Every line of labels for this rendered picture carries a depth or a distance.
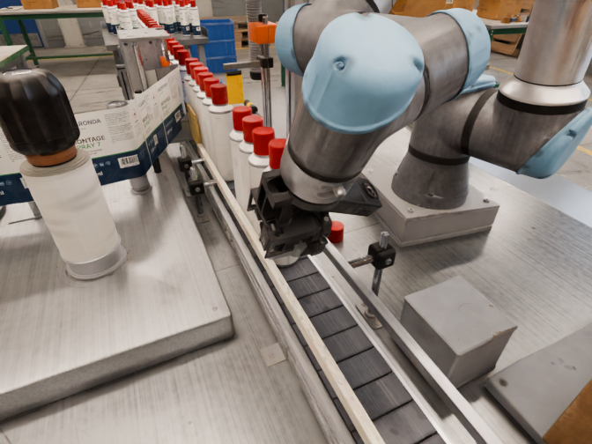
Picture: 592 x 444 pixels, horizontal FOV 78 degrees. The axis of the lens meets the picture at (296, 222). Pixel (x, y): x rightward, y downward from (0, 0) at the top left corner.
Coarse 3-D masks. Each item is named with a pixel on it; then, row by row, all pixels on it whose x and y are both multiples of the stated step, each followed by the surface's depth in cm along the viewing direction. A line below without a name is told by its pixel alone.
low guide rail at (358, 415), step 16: (208, 160) 83; (224, 192) 72; (240, 208) 67; (240, 224) 65; (256, 240) 59; (272, 272) 53; (288, 288) 50; (288, 304) 49; (304, 320) 46; (304, 336) 46; (320, 352) 42; (336, 368) 40; (336, 384) 39; (352, 400) 38; (352, 416) 37; (368, 432) 35
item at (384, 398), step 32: (256, 256) 61; (320, 288) 55; (288, 320) 51; (320, 320) 50; (352, 320) 50; (352, 352) 46; (352, 384) 43; (384, 384) 43; (384, 416) 40; (416, 416) 40
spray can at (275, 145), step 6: (282, 138) 50; (270, 144) 48; (276, 144) 48; (282, 144) 48; (270, 150) 49; (276, 150) 48; (282, 150) 48; (270, 156) 49; (276, 156) 49; (270, 162) 50; (276, 162) 49; (270, 168) 51; (276, 168) 50; (282, 258) 58; (288, 258) 58; (294, 258) 59; (276, 264) 59; (282, 264) 59; (288, 264) 59
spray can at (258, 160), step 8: (256, 128) 53; (264, 128) 53; (272, 128) 53; (256, 136) 52; (264, 136) 52; (272, 136) 52; (256, 144) 53; (264, 144) 52; (256, 152) 53; (264, 152) 53; (248, 160) 55; (256, 160) 54; (264, 160) 53; (256, 168) 54; (264, 168) 54; (256, 176) 55; (256, 184) 55; (256, 224) 60; (256, 232) 61
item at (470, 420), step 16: (336, 256) 49; (352, 272) 46; (352, 288) 46; (368, 288) 44; (368, 304) 43; (384, 320) 40; (400, 336) 38; (416, 352) 37; (432, 368) 35; (432, 384) 35; (448, 384) 34; (448, 400) 33; (464, 400) 33; (464, 416) 32; (480, 432) 31
